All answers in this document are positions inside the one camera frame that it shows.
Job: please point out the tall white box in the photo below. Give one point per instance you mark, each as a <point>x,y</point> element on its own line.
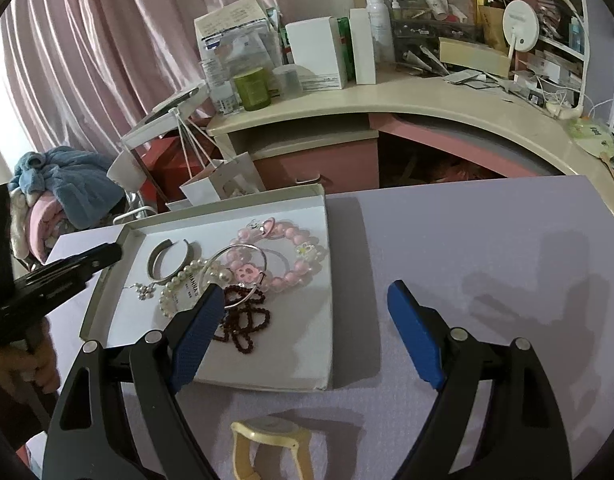
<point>362,45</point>

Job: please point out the green box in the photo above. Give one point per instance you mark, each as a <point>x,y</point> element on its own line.
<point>343,50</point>

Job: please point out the cream curved desk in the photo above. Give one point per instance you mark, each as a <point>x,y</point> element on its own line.
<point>412,95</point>

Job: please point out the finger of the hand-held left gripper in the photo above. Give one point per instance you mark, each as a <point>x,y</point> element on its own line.
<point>89,256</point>
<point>52,292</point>

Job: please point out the blue fluffy robe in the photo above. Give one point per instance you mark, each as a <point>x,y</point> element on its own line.
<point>72,185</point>

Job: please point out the thin silver bangle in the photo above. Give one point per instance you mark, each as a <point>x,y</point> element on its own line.
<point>265,265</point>

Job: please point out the purple tablecloth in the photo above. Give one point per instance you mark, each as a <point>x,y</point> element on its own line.
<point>462,240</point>

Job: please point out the pink blanket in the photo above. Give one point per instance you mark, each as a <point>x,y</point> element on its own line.
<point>42,220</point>

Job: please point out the green paper fan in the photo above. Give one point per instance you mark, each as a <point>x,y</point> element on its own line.
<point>592,137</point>

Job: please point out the green jar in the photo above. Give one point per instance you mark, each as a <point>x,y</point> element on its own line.
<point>252,90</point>

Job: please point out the beige flat box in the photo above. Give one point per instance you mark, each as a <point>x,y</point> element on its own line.
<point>472,57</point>

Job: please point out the clear plastic cup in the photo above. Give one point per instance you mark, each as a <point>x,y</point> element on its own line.
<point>288,82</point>

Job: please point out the silver charm earring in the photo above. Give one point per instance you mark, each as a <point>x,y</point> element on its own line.
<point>146,292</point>

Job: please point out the person's left hand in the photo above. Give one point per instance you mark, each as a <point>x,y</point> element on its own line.
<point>39,367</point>

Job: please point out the white spray bottle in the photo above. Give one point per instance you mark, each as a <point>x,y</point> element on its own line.
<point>382,25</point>

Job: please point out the yellow wrist watch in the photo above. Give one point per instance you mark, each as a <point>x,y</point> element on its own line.
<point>267,432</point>

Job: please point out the red box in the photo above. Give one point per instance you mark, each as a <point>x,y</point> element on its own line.
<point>159,170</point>

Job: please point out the grey cardboard tray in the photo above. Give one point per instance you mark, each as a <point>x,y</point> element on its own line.
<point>297,340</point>

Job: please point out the round white mirror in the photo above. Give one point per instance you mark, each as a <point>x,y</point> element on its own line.
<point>519,25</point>

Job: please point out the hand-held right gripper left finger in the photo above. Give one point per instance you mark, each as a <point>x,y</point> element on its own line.
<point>197,340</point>

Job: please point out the clear small bottle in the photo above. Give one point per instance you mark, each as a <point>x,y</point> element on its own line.
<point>223,90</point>

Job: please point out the white shelf unit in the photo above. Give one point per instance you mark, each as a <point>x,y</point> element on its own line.
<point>562,20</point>

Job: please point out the person's left forearm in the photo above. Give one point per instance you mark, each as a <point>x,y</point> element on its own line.
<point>12,415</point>

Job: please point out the pink desk drawer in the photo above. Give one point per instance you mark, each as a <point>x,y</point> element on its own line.
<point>317,160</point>

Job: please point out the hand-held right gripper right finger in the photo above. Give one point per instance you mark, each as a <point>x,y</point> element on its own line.
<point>414,340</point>

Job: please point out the pink curtain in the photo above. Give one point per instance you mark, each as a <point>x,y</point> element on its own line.
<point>87,35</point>

